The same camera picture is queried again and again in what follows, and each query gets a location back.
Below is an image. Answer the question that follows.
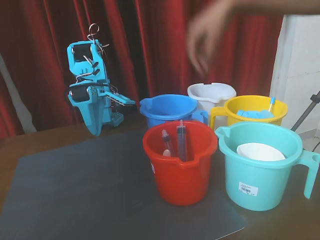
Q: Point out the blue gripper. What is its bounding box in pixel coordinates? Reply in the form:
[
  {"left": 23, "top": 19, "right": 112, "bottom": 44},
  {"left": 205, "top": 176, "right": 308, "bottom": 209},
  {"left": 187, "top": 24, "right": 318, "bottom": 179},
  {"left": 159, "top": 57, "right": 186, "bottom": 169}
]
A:
[{"left": 67, "top": 83, "right": 112, "bottom": 137}]

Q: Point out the person's forearm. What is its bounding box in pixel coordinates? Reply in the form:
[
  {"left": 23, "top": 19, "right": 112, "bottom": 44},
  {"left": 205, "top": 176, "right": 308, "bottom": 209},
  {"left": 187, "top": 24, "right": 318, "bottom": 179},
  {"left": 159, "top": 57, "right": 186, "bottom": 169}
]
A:
[{"left": 224, "top": 0, "right": 320, "bottom": 17}]

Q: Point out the long syringe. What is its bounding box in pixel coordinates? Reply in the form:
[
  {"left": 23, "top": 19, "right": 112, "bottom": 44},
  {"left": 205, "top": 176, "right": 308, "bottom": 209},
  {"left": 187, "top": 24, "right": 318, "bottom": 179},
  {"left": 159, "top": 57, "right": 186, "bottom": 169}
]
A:
[{"left": 176, "top": 119, "right": 188, "bottom": 162}]

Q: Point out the blue plastic bucket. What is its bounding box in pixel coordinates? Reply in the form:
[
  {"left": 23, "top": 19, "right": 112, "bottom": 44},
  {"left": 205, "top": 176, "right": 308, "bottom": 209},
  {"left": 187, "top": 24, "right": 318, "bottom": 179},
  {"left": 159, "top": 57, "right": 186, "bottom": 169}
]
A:
[{"left": 139, "top": 94, "right": 209, "bottom": 130}]

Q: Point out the thin dark cable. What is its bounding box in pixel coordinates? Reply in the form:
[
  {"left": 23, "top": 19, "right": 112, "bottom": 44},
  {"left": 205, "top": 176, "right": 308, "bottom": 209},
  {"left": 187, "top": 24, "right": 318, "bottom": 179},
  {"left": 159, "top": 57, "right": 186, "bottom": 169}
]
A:
[{"left": 303, "top": 141, "right": 320, "bottom": 152}]

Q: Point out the blue cloth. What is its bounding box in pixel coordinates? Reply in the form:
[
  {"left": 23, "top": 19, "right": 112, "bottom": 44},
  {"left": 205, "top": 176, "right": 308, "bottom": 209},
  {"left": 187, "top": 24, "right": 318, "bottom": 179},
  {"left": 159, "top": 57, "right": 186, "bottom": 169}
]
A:
[{"left": 236, "top": 108, "right": 276, "bottom": 120}]

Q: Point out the grey tripod leg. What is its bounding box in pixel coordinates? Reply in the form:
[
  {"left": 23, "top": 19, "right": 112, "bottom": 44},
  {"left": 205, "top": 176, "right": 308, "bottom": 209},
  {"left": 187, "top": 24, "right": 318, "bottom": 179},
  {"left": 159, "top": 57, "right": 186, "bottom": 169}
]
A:
[{"left": 291, "top": 91, "right": 320, "bottom": 132}]

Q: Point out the white barcode label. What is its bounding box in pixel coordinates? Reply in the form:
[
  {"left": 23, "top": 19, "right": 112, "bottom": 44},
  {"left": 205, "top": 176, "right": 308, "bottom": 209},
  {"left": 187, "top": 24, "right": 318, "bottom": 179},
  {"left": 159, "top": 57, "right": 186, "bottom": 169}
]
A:
[{"left": 238, "top": 181, "right": 259, "bottom": 196}]

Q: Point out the red curtain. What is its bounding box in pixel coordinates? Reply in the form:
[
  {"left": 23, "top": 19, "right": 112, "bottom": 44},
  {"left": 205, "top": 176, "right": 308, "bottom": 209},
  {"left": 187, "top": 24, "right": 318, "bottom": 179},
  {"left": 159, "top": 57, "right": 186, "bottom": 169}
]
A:
[{"left": 0, "top": 0, "right": 286, "bottom": 140}]

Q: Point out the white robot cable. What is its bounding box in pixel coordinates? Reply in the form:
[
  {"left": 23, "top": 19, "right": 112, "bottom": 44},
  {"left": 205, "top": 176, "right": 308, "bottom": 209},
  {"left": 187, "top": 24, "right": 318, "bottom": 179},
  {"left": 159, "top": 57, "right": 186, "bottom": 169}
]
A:
[{"left": 86, "top": 23, "right": 118, "bottom": 93}]

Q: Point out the grey mat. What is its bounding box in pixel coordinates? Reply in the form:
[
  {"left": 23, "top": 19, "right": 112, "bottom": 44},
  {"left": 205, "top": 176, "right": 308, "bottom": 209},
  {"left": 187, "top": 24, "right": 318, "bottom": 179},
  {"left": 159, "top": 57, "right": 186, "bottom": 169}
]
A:
[{"left": 0, "top": 128, "right": 246, "bottom": 240}]

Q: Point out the yellow plastic mug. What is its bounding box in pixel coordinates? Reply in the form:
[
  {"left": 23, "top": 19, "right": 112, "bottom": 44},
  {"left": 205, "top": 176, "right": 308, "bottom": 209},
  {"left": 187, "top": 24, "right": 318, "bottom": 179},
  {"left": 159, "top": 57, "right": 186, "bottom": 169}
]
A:
[{"left": 209, "top": 94, "right": 289, "bottom": 131}]

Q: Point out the person's hand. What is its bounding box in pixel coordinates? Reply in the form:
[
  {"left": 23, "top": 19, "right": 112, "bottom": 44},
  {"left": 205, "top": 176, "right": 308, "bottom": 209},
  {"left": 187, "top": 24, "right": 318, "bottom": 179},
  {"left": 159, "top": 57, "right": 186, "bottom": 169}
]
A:
[{"left": 186, "top": 2, "right": 237, "bottom": 77}]

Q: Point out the short syringe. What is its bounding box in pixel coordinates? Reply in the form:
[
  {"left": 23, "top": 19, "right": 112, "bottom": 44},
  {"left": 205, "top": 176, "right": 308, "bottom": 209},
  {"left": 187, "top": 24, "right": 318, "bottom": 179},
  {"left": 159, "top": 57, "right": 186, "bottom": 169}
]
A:
[{"left": 161, "top": 129, "right": 175, "bottom": 157}]

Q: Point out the teal plastic mug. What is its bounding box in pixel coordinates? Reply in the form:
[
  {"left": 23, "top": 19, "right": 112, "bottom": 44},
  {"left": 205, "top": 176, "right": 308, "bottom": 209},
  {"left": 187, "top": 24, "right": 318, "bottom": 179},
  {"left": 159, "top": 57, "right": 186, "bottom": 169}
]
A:
[{"left": 215, "top": 121, "right": 320, "bottom": 212}]

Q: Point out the white paper plate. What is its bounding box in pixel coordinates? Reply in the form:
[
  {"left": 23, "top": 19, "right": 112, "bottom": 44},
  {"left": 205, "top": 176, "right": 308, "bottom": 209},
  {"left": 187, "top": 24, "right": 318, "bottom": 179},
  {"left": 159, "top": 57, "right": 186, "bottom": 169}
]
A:
[{"left": 236, "top": 142, "right": 287, "bottom": 161}]

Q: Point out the red plastic bucket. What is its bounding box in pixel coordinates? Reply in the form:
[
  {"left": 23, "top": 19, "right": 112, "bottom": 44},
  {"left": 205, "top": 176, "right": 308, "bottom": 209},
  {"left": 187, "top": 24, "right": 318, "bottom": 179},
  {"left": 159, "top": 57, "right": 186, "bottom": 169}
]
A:
[{"left": 142, "top": 120, "right": 218, "bottom": 207}]

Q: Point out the white plastic bucket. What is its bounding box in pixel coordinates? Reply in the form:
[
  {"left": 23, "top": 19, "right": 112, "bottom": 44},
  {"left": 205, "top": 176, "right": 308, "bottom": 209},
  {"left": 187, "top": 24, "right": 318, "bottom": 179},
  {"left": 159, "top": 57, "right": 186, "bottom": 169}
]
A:
[{"left": 187, "top": 82, "right": 237, "bottom": 113}]

